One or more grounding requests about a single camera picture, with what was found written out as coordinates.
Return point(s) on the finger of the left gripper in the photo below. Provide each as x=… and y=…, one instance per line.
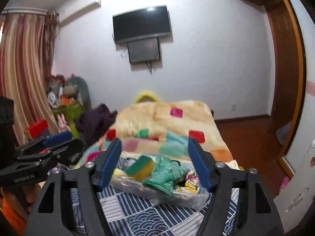
x=68, y=153
x=58, y=139

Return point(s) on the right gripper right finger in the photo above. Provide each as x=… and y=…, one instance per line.
x=204, y=164

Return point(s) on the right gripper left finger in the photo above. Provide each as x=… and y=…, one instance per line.
x=105, y=163

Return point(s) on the floral fabric scrunchie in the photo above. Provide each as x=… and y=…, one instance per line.
x=190, y=184

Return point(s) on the clear plastic storage box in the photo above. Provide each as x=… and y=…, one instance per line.
x=155, y=195

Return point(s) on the green yellow sponge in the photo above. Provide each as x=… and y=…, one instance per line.
x=141, y=168

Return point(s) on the green knitted cloth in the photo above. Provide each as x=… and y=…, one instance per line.
x=165, y=175

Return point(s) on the person's left hand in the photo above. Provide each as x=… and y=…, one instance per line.
x=22, y=199

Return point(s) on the pink bunny doll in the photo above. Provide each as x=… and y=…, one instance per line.
x=62, y=124

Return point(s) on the green toy box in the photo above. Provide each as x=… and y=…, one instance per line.
x=71, y=112

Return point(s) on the dark purple clothing pile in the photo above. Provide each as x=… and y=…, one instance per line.
x=94, y=123

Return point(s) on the blue white patterned tablecloth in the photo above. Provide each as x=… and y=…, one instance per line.
x=128, y=214

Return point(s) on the colourful fleece blanket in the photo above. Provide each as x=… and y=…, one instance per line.
x=163, y=129

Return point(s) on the striped red curtain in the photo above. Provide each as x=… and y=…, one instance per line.
x=27, y=46

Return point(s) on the white air conditioner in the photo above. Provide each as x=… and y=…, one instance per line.
x=75, y=9

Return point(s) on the brown wooden door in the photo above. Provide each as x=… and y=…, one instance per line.
x=290, y=68

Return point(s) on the small dark wall panel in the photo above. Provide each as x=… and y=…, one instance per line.
x=146, y=50

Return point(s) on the black wall television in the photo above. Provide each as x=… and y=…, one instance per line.
x=140, y=24

